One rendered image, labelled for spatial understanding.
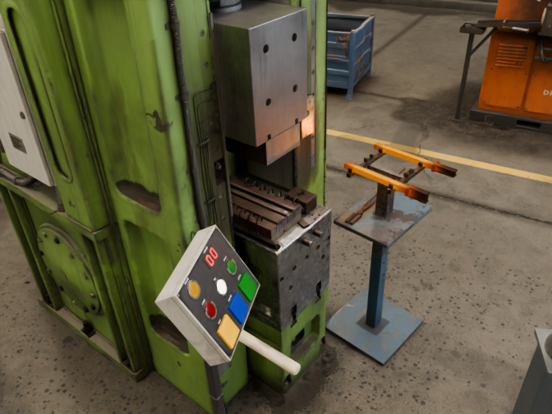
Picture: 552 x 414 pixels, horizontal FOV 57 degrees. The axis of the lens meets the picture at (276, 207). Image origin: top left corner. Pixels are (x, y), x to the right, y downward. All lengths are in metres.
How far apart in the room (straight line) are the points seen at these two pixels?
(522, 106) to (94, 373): 4.26
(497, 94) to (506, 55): 0.37
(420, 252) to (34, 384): 2.39
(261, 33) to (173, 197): 0.61
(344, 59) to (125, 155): 3.91
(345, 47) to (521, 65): 1.68
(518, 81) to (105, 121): 4.06
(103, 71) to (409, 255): 2.30
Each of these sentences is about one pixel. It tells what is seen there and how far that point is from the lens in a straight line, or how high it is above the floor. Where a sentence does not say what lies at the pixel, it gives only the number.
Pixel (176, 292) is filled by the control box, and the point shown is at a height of 1.20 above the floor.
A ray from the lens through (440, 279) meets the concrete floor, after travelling 3.35.
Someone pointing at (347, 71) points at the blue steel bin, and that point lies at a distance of 5.65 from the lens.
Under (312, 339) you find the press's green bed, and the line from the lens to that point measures 2.70.
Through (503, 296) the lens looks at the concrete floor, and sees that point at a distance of 3.34.
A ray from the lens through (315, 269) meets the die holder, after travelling 2.33.
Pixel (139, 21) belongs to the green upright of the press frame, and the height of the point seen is 1.82.
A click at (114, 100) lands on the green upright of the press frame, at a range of 1.94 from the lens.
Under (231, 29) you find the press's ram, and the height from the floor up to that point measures 1.75.
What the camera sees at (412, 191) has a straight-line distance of 2.17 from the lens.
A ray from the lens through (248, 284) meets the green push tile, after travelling 1.73.
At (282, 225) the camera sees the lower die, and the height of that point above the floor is 0.96.
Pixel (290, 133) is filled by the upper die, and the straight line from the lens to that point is 1.91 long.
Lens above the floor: 2.19
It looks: 34 degrees down
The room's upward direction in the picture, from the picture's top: 3 degrees counter-clockwise
